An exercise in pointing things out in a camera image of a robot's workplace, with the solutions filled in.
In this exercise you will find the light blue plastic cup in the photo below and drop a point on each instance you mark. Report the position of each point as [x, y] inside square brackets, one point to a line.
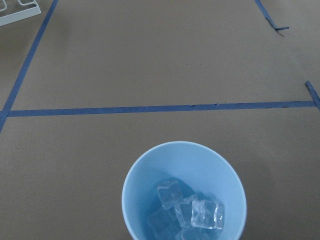
[199, 170]

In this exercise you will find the clear ice cube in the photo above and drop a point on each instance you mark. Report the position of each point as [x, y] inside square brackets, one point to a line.
[207, 214]
[183, 210]
[169, 193]

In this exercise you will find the white wire cup rack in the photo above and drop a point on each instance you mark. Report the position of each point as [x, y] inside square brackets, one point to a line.
[12, 11]

